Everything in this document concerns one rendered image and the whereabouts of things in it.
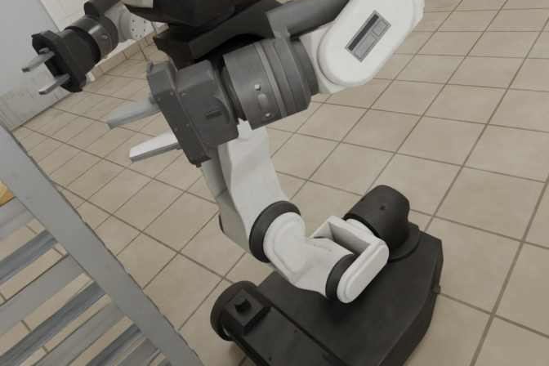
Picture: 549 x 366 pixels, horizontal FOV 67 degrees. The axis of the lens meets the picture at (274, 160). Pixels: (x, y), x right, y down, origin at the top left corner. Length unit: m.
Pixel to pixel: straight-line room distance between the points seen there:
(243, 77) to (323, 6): 0.11
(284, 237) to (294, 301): 0.49
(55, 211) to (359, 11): 0.35
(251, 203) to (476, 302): 0.87
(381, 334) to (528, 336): 0.42
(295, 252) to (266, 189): 0.16
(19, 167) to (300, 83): 0.27
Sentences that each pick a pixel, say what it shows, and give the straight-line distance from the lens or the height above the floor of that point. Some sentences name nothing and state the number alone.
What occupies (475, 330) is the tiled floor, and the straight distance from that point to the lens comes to 1.43.
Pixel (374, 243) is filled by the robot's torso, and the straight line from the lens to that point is 1.20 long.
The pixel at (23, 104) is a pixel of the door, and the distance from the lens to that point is 4.37.
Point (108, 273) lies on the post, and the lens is 0.51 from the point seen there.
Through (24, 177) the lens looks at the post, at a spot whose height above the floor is 1.09.
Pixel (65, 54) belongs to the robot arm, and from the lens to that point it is 0.90.
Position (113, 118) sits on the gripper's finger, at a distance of 0.47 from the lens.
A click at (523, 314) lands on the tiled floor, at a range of 1.47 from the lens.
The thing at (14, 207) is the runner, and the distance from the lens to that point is 0.48.
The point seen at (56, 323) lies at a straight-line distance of 1.10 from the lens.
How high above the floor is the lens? 1.25
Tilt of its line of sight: 35 degrees down
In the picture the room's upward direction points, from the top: 22 degrees counter-clockwise
